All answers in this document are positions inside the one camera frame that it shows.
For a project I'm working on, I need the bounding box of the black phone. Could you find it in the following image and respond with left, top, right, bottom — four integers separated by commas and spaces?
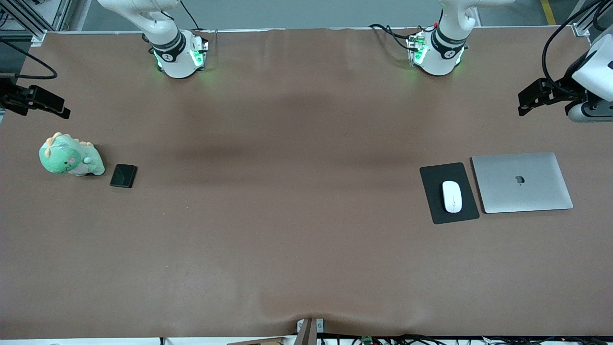
110, 163, 138, 189

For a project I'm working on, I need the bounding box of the white computer mouse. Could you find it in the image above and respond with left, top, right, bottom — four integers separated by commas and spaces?
442, 180, 463, 214

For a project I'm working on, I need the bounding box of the black mouse pad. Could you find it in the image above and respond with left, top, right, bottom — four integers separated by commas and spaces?
420, 162, 480, 225

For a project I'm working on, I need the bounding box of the green dinosaur plush toy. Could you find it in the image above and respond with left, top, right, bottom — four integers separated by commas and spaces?
39, 132, 106, 177

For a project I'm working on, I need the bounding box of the silver laptop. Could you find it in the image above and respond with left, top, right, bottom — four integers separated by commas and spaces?
471, 152, 574, 214

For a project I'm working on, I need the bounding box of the brown table cover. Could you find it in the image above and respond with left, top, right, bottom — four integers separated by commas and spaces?
0, 26, 613, 340

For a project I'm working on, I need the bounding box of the black right arm base cable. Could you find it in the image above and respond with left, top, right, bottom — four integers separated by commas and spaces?
178, 0, 201, 31

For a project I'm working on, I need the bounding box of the black arm base cable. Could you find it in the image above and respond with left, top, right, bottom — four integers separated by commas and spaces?
368, 23, 434, 51
178, 0, 201, 31

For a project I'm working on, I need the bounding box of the black left arm base cable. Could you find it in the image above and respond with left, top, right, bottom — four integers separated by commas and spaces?
368, 23, 434, 51

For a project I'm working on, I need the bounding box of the camera mount post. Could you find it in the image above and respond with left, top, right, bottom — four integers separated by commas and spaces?
296, 317, 325, 345

